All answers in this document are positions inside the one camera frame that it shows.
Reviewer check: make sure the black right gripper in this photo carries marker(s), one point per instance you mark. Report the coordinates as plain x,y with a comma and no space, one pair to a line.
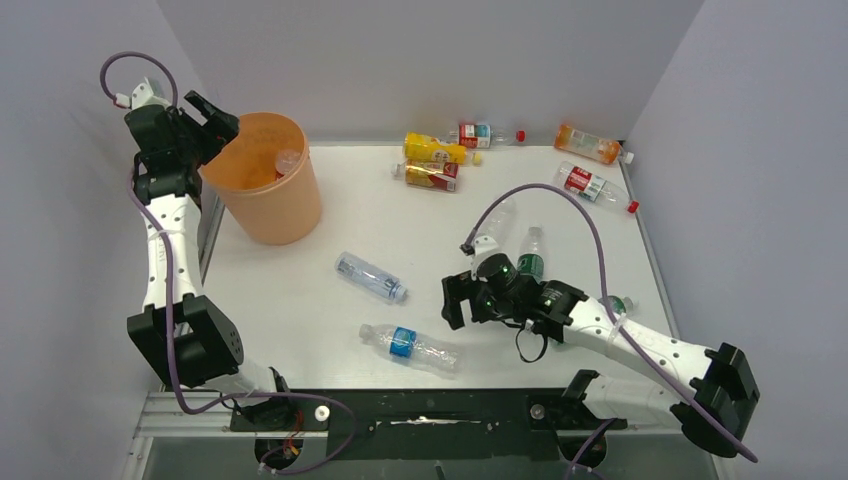
458,289

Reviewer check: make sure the blue-label clear water bottle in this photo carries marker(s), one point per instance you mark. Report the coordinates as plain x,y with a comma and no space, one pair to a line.
410,348

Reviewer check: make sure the yellow-label bottle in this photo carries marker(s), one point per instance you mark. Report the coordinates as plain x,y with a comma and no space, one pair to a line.
424,148

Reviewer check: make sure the red-cap red-label clear bottle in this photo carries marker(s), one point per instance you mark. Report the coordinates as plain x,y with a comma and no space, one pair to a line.
286,162

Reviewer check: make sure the red-label bottle right side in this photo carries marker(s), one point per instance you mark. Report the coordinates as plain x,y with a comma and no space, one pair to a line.
593,188

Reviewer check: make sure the red-yellow label bottle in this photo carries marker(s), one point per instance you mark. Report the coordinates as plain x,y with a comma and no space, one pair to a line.
441,176

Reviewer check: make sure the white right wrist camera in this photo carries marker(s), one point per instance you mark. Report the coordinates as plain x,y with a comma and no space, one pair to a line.
479,250

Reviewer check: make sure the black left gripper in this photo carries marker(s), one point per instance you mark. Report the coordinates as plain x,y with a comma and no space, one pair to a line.
218,130

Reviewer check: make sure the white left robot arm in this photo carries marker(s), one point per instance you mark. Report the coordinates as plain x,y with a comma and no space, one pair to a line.
185,338

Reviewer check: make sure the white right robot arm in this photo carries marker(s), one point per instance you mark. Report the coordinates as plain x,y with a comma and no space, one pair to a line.
710,394

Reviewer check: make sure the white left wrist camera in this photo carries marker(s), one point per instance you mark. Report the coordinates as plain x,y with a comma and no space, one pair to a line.
148,92

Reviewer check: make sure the orange plastic bin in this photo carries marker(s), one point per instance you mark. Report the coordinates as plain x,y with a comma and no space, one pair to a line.
270,211

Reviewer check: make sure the green-label clear bottle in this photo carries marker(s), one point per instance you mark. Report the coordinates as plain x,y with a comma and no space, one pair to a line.
619,305

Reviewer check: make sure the blue tinted clear bottle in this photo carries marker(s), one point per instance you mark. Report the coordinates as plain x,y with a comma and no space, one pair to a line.
370,277

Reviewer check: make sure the orange drink bottle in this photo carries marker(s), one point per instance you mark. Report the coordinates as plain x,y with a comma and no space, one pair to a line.
599,149

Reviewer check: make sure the green-label upright-lying bottle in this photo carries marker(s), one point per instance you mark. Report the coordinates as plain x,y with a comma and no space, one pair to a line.
531,260

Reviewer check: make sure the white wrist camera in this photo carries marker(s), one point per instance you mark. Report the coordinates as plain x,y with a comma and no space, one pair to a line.
148,92
479,250

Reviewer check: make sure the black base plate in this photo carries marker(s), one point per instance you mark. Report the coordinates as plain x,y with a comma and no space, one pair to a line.
429,424

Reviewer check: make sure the large clear unlabelled bottle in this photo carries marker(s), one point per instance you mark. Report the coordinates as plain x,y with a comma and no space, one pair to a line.
499,223

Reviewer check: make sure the red-blue label bottle red cap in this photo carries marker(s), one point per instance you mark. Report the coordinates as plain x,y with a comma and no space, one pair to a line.
484,136

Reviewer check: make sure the aluminium frame rail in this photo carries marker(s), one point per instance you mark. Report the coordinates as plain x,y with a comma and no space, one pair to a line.
162,418

